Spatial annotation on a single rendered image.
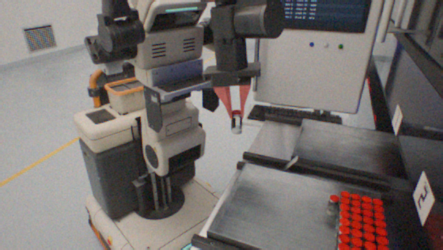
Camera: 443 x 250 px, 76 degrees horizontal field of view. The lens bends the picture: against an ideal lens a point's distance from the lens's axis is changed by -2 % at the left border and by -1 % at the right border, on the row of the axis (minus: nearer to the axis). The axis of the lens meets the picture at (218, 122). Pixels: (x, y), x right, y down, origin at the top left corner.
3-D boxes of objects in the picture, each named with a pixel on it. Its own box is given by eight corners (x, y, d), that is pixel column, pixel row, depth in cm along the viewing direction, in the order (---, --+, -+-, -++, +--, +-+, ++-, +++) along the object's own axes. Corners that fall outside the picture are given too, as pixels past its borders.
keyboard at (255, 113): (341, 119, 128) (342, 114, 126) (342, 134, 116) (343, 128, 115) (254, 107, 139) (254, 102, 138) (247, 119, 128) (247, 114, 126)
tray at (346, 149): (407, 145, 94) (410, 136, 92) (424, 195, 72) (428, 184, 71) (301, 126, 105) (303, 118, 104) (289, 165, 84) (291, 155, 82)
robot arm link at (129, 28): (118, 28, 85) (101, 32, 82) (127, 9, 77) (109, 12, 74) (133, 55, 85) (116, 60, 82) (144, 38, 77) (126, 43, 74)
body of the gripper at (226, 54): (260, 80, 49) (258, 35, 46) (202, 84, 51) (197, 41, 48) (260, 70, 55) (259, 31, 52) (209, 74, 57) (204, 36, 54)
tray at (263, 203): (377, 204, 69) (381, 193, 68) (390, 306, 48) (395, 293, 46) (244, 172, 81) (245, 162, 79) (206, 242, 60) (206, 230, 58)
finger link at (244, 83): (253, 123, 53) (249, 73, 49) (215, 125, 54) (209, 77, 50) (254, 110, 59) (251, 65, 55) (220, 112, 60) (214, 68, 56)
